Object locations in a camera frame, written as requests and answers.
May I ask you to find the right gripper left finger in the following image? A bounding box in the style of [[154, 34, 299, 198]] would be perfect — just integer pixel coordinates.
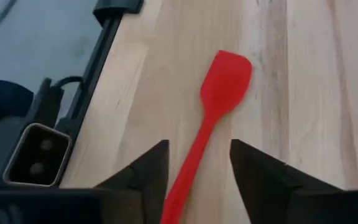
[[93, 139, 170, 224]]

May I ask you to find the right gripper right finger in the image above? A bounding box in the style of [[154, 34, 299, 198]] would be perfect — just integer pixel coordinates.
[[229, 139, 344, 224]]

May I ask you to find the red silicone spatula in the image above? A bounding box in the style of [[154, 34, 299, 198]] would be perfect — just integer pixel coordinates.
[[159, 49, 254, 224]]

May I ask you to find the small silver depth camera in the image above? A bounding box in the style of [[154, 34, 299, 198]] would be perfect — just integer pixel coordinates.
[[2, 122, 73, 188]]

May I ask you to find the black camera cable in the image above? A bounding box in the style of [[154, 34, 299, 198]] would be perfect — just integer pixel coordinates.
[[53, 75, 85, 91]]

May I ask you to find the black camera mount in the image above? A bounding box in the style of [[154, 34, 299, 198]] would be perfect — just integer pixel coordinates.
[[0, 77, 67, 187]]

